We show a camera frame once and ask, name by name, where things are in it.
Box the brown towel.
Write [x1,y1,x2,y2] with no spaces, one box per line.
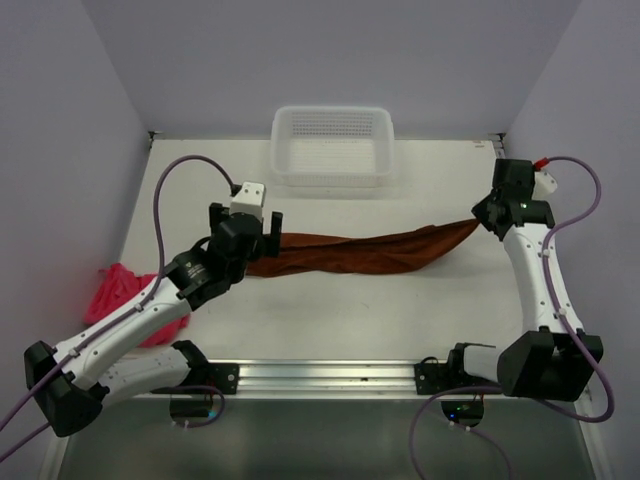
[247,219,479,278]

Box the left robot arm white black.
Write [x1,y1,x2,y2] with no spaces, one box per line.
[24,201,283,438]

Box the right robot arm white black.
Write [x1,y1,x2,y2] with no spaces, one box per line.
[445,159,604,402]

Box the white perforated plastic basket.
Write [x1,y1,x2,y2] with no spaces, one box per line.
[270,106,395,188]

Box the pink towel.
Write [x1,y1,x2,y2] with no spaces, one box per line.
[83,263,191,348]

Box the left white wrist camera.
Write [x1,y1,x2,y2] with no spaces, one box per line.
[229,182,266,221]

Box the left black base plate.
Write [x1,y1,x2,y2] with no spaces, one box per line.
[152,362,240,395]

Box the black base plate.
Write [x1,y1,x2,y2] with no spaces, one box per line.
[413,356,498,396]
[152,362,240,395]

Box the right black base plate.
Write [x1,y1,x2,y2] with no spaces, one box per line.
[413,356,498,396]

